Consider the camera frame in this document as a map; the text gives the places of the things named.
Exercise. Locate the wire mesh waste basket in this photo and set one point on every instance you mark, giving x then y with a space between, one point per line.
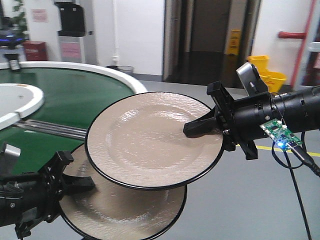
126 69

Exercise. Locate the red fire extinguisher box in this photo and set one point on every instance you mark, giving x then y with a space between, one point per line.
35 50

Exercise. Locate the yellow wet floor sign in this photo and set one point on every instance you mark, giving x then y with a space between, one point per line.
233 44

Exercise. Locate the yellow mop bucket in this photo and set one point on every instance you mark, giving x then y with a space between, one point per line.
274 80

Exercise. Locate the white outer conveyor rim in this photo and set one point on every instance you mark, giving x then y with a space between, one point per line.
135 85

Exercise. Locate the blue lit mobile robot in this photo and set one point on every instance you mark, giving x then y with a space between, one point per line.
10 36

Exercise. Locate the black waste bin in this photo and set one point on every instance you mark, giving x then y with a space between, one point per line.
113 67

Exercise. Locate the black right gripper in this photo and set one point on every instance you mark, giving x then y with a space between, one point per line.
239 119

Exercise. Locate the beige black-rimmed plate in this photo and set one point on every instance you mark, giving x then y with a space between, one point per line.
138 142
113 212

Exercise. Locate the green circuit board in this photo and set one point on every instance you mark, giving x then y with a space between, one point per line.
280 134

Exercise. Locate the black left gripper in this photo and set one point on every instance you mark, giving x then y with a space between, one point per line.
43 189

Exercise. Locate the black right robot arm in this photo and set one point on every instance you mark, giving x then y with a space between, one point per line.
299 109

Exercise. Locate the black and grey water dispenser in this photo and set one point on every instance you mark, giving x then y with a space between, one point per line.
72 29

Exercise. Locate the black sensor box on rim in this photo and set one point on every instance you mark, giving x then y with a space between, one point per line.
13 61

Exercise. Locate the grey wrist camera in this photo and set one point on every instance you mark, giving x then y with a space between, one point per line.
251 80

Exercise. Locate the green circular conveyor belt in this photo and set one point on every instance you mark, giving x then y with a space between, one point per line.
71 98

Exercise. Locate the steel conveyor rollers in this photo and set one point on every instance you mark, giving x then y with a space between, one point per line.
53 129

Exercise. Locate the green potted plant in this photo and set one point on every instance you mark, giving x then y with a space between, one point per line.
20 26

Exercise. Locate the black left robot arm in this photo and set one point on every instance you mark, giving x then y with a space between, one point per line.
10 192

